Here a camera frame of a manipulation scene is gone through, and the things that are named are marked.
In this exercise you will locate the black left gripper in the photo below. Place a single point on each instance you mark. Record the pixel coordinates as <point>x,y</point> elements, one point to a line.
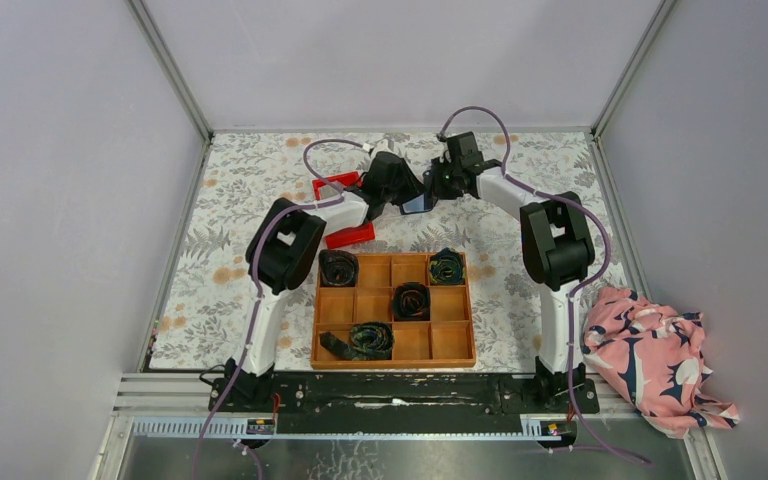
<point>401,187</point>

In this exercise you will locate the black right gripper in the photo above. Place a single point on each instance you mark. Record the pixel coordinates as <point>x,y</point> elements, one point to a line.
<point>440,164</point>

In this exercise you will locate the navy blue card holder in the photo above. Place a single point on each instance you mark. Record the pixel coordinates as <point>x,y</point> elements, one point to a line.
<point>419,205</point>

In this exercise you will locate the red plastic bin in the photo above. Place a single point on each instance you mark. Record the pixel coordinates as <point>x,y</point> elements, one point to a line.
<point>346,223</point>

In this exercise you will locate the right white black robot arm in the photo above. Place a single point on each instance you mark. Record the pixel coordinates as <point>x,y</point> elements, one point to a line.
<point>557,248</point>

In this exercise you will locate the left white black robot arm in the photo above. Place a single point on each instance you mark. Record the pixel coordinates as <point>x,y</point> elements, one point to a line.
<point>284,247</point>

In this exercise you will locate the rolled dark tie top left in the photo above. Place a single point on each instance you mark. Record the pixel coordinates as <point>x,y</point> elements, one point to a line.
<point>338,268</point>

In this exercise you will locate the rolled dark tie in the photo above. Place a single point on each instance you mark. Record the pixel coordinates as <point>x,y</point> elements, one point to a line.
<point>411,302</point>
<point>338,268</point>

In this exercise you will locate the rolled dark tie centre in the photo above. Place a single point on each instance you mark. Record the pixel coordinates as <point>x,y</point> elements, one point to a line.
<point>411,302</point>

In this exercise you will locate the rolled green tie bottom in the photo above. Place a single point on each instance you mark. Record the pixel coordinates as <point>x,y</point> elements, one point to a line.
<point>369,341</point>

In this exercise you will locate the wooden compartment tray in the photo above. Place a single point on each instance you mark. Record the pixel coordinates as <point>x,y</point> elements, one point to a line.
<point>429,319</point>

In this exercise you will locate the pink floral cloth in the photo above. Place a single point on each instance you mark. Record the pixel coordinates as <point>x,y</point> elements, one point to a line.
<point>651,355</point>

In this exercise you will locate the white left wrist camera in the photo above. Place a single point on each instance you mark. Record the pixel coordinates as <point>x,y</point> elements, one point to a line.
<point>373,149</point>

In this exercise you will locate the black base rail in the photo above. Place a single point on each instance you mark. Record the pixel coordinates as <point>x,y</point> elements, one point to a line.
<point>368,403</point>

